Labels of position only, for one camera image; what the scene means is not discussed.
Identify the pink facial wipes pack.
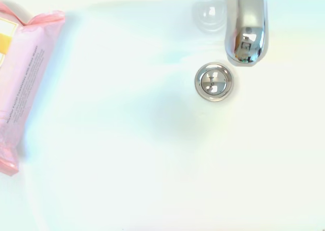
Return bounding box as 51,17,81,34
0,1,66,177

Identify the chrome faucet spout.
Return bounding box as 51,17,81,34
198,0,269,68

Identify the chrome sink drain stopper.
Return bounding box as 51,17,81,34
194,62,234,102

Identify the white ceramic sink basin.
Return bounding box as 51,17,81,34
0,0,325,231

